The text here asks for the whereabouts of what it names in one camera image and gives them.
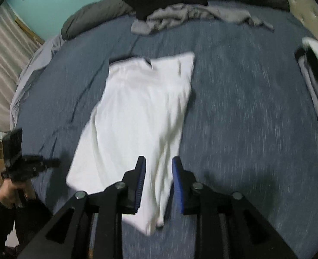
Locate white black-collared polo shirt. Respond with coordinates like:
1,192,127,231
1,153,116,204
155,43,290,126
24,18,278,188
66,52,195,236

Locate person's left forearm black sleeve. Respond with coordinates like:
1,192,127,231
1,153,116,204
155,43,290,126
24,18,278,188
0,199,52,258

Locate person's left hand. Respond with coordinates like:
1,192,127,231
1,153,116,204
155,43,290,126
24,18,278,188
0,178,36,208

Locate blue patterned bed sheet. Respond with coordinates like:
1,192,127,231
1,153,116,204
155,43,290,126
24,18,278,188
17,5,318,258

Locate light grey blanket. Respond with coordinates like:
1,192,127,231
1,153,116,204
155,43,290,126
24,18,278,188
9,33,65,130

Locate beige curtain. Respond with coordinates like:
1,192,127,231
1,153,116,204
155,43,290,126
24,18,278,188
0,2,40,132

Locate wooden pole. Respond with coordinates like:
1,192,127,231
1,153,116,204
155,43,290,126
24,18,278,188
14,17,45,45

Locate grey knit sweater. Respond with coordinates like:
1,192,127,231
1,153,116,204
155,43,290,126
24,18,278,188
131,3,274,36

